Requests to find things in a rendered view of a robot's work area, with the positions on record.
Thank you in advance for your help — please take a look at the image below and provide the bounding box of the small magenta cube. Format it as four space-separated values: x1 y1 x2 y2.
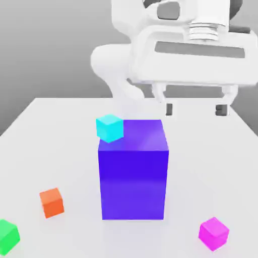
198 217 230 252

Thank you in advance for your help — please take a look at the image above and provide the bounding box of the small cyan cube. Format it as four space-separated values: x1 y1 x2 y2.
95 114 124 144

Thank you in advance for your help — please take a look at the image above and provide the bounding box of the large purple box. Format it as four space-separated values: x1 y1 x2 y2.
97 119 169 221

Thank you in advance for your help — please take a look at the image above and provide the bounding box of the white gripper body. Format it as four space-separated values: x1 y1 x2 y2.
128 25 258 88

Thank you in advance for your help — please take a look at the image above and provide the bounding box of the small green cube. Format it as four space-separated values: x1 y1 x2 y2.
0 219 21 256

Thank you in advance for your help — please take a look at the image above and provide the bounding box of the small orange cube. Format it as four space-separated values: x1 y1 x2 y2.
39 187 65 219

